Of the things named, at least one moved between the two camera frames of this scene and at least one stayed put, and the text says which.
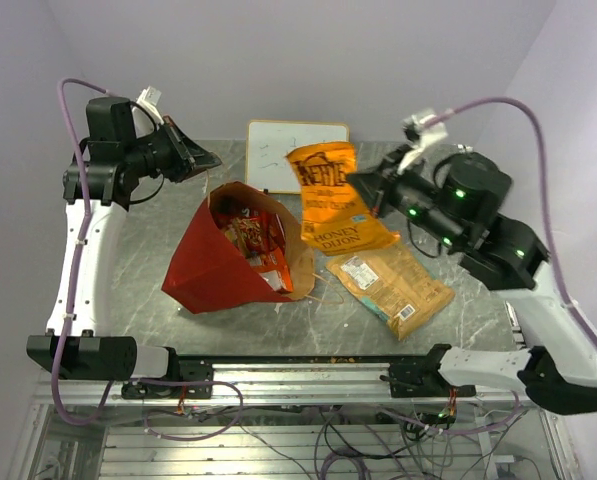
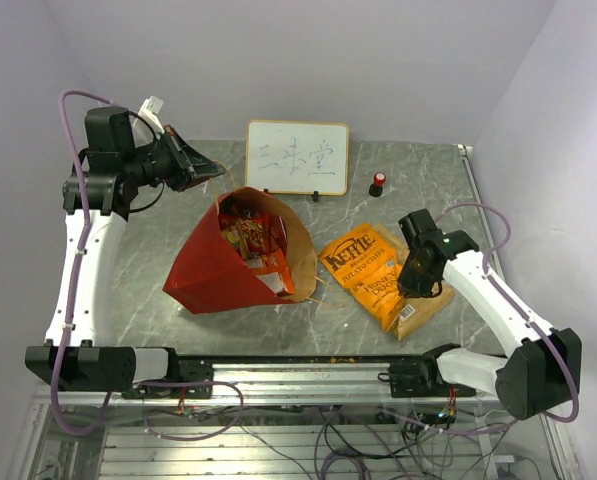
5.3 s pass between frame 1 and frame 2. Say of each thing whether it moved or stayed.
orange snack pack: stayed
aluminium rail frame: stayed
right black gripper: moved
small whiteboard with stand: stayed
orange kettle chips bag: moved
